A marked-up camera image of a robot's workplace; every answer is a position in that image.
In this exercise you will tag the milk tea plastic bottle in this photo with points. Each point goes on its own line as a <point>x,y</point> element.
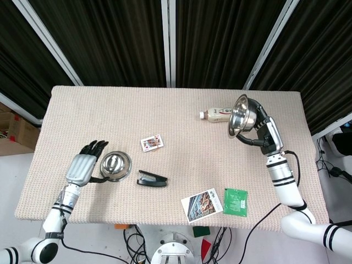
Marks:
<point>215,114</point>

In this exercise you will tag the orange block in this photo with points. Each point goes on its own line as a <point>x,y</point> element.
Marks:
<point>121,226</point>

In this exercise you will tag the brown cardboard box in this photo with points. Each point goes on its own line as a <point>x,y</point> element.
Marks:
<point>16,129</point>

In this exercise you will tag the dark green block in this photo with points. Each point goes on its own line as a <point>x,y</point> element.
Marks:
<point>201,231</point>

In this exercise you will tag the grey robot torso base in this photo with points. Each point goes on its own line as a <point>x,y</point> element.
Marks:
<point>174,248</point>

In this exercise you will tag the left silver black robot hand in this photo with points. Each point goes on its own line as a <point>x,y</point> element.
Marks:
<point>81,167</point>

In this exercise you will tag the stainless steel bowl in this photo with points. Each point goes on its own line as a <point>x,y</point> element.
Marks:
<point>115,165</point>
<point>242,116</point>

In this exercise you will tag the white machine housing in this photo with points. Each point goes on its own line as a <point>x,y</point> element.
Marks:
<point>341,143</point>

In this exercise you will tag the black stapler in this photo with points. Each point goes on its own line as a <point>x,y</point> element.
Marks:
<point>151,181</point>

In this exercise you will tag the white partition frame post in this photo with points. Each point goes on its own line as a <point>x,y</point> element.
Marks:
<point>270,41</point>
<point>50,41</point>
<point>19,107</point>
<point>332,125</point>
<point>168,41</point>

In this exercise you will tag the green foil packet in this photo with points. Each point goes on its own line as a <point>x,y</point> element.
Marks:
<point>236,202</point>

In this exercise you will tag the playing card deck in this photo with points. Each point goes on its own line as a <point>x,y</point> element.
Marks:
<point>151,143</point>

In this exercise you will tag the beige woven table cloth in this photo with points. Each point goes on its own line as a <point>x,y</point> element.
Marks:
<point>176,115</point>

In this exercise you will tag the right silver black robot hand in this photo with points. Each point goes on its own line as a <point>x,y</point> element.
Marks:
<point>270,134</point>

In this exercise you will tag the red flat piece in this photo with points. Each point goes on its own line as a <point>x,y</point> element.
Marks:
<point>206,246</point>

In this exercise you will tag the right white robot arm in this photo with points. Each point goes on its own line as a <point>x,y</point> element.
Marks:
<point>286,184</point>

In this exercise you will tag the black pleated partition screen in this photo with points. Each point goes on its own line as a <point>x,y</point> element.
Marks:
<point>220,41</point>
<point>110,41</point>
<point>321,55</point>
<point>16,55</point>

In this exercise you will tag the dragon wall postcard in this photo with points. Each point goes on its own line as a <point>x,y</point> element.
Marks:
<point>202,204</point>

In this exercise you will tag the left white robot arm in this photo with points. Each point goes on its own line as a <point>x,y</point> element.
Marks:
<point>53,220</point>

